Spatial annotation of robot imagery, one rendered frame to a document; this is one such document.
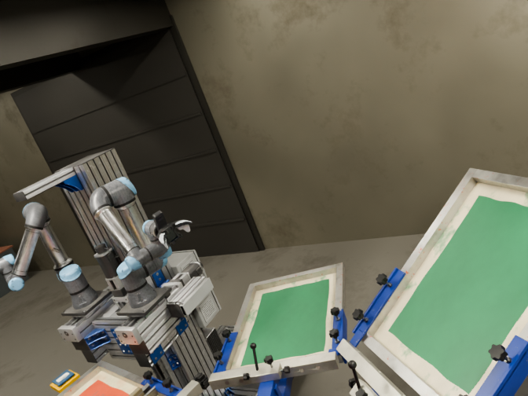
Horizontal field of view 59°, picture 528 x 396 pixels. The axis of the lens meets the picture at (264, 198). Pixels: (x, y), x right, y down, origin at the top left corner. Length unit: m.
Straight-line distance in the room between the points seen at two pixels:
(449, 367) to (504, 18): 3.15
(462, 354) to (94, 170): 1.96
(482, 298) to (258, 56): 3.68
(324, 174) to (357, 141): 0.52
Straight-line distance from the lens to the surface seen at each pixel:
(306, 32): 4.60
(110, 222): 2.35
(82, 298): 2.93
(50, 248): 3.01
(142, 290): 2.55
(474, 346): 1.60
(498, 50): 4.30
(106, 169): 2.70
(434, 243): 1.89
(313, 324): 2.36
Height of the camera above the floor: 2.26
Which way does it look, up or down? 17 degrees down
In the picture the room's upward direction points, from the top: 21 degrees counter-clockwise
